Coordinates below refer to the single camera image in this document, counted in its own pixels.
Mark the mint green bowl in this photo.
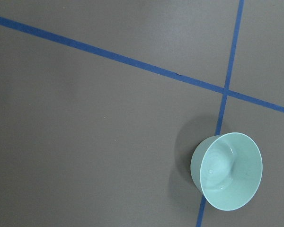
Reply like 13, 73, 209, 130
190, 132, 263, 211

